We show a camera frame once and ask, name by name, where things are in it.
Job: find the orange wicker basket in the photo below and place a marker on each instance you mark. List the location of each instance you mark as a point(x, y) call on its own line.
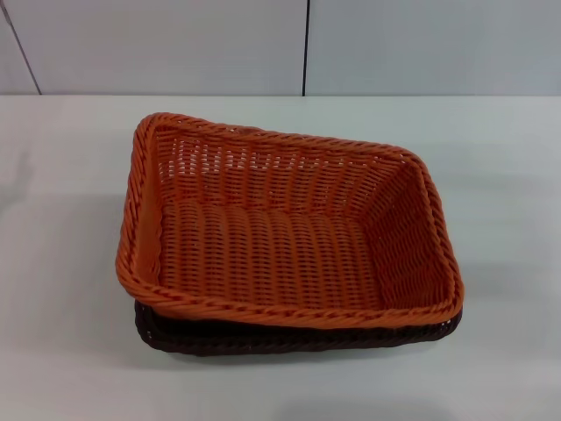
point(285, 228)

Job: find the dark brown wicker basket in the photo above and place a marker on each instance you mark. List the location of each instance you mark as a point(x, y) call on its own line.
point(263, 340)

